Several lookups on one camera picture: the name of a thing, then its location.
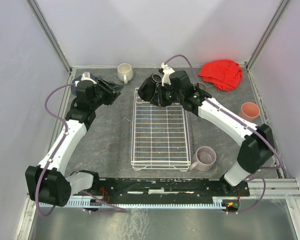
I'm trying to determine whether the cream ceramic mug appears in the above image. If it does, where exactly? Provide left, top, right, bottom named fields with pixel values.
left=117, top=63, right=134, bottom=84

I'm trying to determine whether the black mug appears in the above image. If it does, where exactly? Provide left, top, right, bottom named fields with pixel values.
left=137, top=73, right=162, bottom=102

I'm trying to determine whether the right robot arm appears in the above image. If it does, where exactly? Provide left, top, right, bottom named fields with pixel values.
left=138, top=70, right=276, bottom=187

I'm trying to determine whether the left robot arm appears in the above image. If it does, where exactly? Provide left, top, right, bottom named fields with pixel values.
left=25, top=73, right=124, bottom=207

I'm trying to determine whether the dark blue cloth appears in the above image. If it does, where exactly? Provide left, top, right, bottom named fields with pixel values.
left=70, top=75, right=99, bottom=96

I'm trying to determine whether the red cloth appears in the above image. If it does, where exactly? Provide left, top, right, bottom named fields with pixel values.
left=198, top=59, right=243, bottom=92

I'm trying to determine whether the lilac ceramic mug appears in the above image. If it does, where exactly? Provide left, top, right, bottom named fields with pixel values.
left=189, top=146, right=217, bottom=172

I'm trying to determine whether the pink plastic cup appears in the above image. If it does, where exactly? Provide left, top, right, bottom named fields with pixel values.
left=238, top=102, right=260, bottom=122

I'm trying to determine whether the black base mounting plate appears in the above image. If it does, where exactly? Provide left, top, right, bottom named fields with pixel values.
left=86, top=177, right=250, bottom=204

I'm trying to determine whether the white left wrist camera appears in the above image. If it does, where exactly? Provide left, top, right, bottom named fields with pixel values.
left=80, top=72, right=94, bottom=82

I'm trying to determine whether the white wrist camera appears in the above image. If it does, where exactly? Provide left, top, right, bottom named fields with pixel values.
left=159, top=63, right=175, bottom=86
left=80, top=72, right=94, bottom=82

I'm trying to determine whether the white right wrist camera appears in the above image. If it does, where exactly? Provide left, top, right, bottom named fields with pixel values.
left=159, top=63, right=175, bottom=86

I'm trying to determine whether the white wire dish rack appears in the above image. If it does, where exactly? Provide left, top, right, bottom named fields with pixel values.
left=130, top=88, right=191, bottom=172

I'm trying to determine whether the white slotted cable duct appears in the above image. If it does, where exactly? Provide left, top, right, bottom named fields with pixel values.
left=64, top=196, right=238, bottom=209

